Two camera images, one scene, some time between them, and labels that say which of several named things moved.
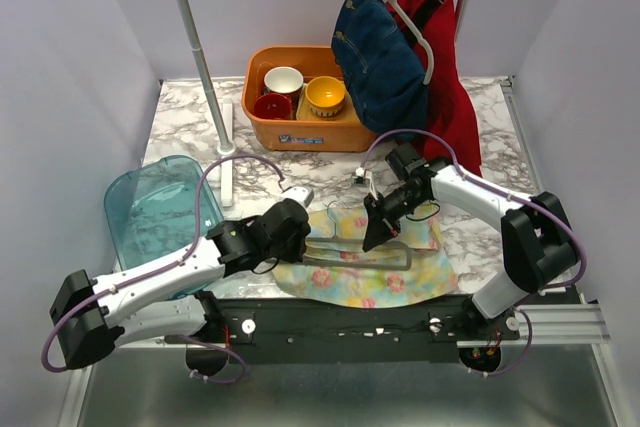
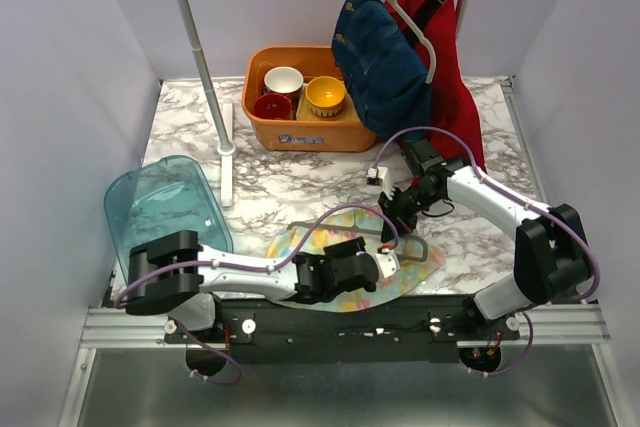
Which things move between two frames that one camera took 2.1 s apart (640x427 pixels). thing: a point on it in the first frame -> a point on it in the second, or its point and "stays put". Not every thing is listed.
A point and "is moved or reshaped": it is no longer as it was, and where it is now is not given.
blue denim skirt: (381, 63) stays put
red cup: (272, 106) stays put
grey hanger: (347, 239) is moved or reshaped
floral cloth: (410, 268) is moved or reshaped
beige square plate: (304, 113) stays put
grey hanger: (422, 40) stays put
